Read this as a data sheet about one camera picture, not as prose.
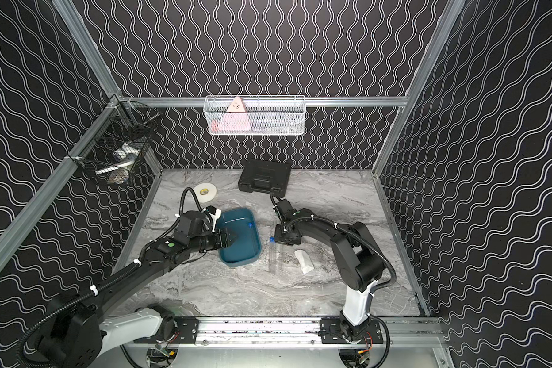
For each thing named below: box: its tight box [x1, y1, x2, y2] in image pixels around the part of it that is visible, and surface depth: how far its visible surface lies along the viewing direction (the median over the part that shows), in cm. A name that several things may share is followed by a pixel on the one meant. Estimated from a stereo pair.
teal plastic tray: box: [216, 207, 262, 268], surface depth 97 cm
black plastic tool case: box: [237, 158, 292, 198], surface depth 112 cm
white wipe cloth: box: [294, 249, 315, 275], surface depth 89 cm
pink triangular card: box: [218, 96, 251, 132], surface depth 92 cm
